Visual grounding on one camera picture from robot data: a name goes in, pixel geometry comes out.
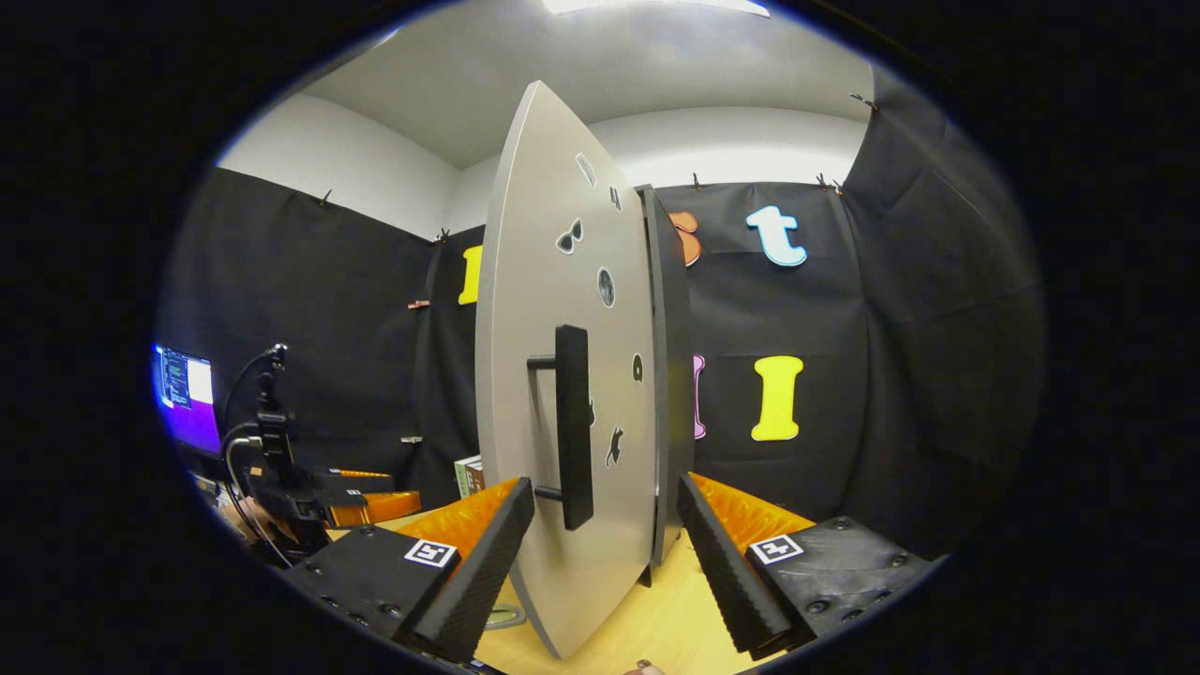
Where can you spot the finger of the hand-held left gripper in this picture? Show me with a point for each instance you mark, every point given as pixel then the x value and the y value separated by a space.
pixel 356 481
pixel 375 508

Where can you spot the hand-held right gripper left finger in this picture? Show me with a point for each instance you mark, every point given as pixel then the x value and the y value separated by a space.
pixel 487 572

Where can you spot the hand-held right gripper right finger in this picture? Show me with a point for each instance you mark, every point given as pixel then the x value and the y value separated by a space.
pixel 727 581

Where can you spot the computer monitor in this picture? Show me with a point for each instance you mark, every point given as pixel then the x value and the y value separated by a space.
pixel 187 398

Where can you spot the black backdrop cloth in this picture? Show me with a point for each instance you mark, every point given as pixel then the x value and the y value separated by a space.
pixel 844 375

